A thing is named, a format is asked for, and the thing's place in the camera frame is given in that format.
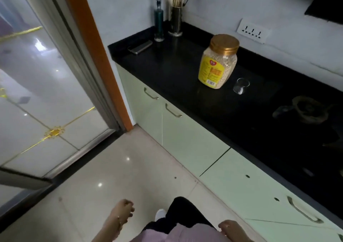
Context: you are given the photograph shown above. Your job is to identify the dark smartphone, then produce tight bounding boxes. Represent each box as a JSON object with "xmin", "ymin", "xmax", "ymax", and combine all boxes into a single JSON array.
[{"xmin": 128, "ymin": 40, "xmax": 153, "ymax": 55}]

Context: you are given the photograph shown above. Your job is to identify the metal cabinet handle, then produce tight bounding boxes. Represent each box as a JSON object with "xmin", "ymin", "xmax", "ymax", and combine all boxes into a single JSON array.
[
  {"xmin": 144, "ymin": 87, "xmax": 160, "ymax": 100},
  {"xmin": 165, "ymin": 103, "xmax": 183, "ymax": 118}
]

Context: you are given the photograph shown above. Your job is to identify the pale green cabinet drawer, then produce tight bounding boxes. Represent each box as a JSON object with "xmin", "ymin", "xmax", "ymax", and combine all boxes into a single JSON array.
[{"xmin": 199, "ymin": 148, "xmax": 343, "ymax": 230}]

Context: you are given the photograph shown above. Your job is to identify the steel utensil holder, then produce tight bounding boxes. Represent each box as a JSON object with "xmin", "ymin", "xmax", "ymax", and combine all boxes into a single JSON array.
[{"xmin": 168, "ymin": 6, "xmax": 183, "ymax": 37}]

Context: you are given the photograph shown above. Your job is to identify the person's right hand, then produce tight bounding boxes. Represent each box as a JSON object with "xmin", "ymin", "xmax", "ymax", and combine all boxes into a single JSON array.
[{"xmin": 218, "ymin": 220, "xmax": 254, "ymax": 242}]

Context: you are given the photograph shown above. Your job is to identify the oat jar with gold lid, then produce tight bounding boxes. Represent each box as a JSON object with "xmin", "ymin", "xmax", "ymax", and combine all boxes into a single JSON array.
[{"xmin": 198, "ymin": 34, "xmax": 240, "ymax": 90}]

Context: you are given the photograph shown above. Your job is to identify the dark green glass bottle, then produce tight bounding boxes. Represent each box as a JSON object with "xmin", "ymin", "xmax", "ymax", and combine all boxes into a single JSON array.
[{"xmin": 154, "ymin": 0, "xmax": 165, "ymax": 42}]

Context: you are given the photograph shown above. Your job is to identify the long metal drawer handle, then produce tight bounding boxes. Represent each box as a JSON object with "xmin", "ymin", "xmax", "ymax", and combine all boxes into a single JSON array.
[{"xmin": 287, "ymin": 196, "xmax": 324, "ymax": 224}]

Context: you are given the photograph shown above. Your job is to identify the person's black trouser leg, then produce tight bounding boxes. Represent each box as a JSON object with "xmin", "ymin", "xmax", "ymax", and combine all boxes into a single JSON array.
[{"xmin": 142, "ymin": 196, "xmax": 215, "ymax": 235}]

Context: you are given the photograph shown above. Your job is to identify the person's left forearm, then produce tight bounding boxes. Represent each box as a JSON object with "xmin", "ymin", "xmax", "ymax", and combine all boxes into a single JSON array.
[{"xmin": 92, "ymin": 217, "xmax": 123, "ymax": 242}]

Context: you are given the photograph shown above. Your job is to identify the white wall power socket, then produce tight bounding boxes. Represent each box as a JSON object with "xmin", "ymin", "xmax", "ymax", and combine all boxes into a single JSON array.
[{"xmin": 236, "ymin": 18, "xmax": 271, "ymax": 44}]

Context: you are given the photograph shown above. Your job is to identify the black range hood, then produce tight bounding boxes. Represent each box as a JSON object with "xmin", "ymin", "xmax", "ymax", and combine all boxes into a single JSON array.
[{"xmin": 304, "ymin": 0, "xmax": 343, "ymax": 25}]

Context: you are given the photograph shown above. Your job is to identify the orange wooden door frame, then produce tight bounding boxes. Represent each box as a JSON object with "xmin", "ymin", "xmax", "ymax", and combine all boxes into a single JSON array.
[{"xmin": 57, "ymin": 0, "xmax": 134, "ymax": 132}]

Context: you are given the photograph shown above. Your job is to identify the person's left hand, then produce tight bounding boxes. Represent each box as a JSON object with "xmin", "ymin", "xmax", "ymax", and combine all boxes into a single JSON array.
[{"xmin": 110, "ymin": 199, "xmax": 135, "ymax": 225}]

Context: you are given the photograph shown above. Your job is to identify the narrow pale green cabinet door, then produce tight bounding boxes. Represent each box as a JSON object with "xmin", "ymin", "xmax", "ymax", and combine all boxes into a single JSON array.
[{"xmin": 116, "ymin": 63, "xmax": 163, "ymax": 145}]

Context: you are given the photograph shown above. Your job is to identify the person's pink shirt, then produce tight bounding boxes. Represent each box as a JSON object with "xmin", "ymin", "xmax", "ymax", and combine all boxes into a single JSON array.
[{"xmin": 130, "ymin": 223, "xmax": 232, "ymax": 242}]

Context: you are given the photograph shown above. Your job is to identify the pale green lower drawer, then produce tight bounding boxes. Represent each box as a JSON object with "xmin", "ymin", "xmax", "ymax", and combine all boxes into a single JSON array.
[{"xmin": 245, "ymin": 219, "xmax": 343, "ymax": 242}]

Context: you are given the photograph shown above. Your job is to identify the sliding glass door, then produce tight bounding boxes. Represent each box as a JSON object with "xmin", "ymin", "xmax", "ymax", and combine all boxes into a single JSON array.
[{"xmin": 0, "ymin": 0, "xmax": 120, "ymax": 191}]

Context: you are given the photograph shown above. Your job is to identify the gas stove burner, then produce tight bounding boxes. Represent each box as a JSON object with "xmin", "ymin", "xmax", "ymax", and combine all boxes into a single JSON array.
[{"xmin": 292, "ymin": 96, "xmax": 329, "ymax": 124}]

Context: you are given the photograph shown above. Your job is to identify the small clear glass cup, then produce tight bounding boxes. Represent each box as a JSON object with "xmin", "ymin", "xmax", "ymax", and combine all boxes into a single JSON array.
[{"xmin": 233, "ymin": 78, "xmax": 250, "ymax": 95}]

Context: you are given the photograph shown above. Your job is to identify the wide pale green cabinet door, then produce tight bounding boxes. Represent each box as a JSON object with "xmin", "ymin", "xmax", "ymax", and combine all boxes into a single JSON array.
[{"xmin": 161, "ymin": 99, "xmax": 231, "ymax": 177}]

